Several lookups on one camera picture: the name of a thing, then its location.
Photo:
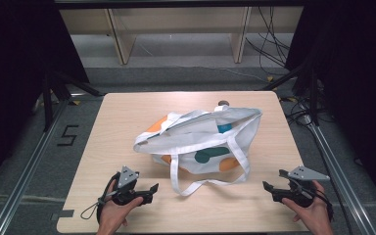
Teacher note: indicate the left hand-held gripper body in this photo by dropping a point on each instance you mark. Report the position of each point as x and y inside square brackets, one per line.
[125, 178]

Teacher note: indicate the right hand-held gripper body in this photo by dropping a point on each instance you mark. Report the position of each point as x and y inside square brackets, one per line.
[302, 187]

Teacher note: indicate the person's right hand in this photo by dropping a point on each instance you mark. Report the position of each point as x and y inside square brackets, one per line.
[313, 217]

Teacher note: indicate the person's left hand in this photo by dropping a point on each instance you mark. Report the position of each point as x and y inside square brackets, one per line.
[112, 215]

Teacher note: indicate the white tote bag coloured shapes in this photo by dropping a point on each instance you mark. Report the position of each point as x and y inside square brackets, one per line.
[205, 143]

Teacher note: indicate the grey tape strip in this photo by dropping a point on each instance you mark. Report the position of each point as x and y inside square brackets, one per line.
[63, 214]

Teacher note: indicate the small teal object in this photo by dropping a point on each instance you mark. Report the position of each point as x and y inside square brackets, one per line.
[224, 128]

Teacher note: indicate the black metal stand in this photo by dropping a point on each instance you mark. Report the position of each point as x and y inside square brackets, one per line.
[49, 98]
[312, 94]

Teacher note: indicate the white bottle with brown cap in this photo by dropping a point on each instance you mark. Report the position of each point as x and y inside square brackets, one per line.
[222, 105]

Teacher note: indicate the black curtain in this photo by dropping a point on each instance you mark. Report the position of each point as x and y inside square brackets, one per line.
[16, 65]
[359, 81]

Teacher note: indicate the light wooden shelf unit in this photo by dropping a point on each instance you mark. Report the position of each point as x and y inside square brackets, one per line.
[124, 39]

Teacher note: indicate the aluminium floor rail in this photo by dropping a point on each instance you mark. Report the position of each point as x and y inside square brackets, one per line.
[336, 176]
[29, 169]

